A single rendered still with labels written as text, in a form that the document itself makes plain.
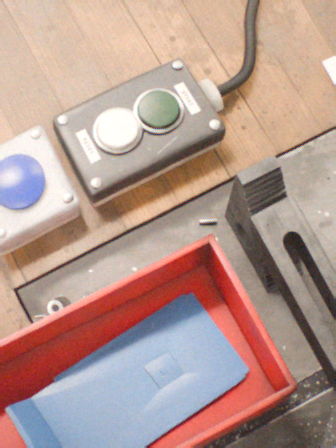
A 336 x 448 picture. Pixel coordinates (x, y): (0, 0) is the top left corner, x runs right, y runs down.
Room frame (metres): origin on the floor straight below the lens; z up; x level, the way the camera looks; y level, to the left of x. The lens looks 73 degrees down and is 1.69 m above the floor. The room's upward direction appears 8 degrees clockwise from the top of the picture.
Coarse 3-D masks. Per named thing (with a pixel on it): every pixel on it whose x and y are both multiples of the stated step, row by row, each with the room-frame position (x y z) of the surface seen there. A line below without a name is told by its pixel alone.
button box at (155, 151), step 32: (256, 0) 0.43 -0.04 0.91; (96, 96) 0.32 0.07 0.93; (128, 96) 0.32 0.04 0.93; (192, 96) 0.33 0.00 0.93; (64, 128) 0.29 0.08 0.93; (96, 128) 0.29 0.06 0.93; (192, 128) 0.30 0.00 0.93; (224, 128) 0.31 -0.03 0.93; (96, 160) 0.27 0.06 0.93; (128, 160) 0.27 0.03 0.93; (160, 160) 0.27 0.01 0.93; (96, 192) 0.25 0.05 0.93
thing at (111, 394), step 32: (160, 320) 0.17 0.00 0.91; (192, 320) 0.17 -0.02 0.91; (128, 352) 0.14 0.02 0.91; (160, 352) 0.15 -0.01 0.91; (192, 352) 0.15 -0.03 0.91; (224, 352) 0.15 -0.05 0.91; (64, 384) 0.11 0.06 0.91; (96, 384) 0.12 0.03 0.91; (128, 384) 0.12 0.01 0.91; (192, 384) 0.13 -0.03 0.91; (224, 384) 0.13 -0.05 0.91; (32, 416) 0.09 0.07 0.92; (64, 416) 0.09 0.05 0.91; (96, 416) 0.09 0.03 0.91; (128, 416) 0.10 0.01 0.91; (160, 416) 0.10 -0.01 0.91
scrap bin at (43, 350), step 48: (144, 288) 0.19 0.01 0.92; (192, 288) 0.20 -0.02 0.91; (240, 288) 0.19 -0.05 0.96; (48, 336) 0.14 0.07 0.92; (96, 336) 0.15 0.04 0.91; (240, 336) 0.17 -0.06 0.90; (0, 384) 0.11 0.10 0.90; (48, 384) 0.11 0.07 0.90; (240, 384) 0.13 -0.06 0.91; (288, 384) 0.13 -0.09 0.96; (0, 432) 0.08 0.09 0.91; (192, 432) 0.09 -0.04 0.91
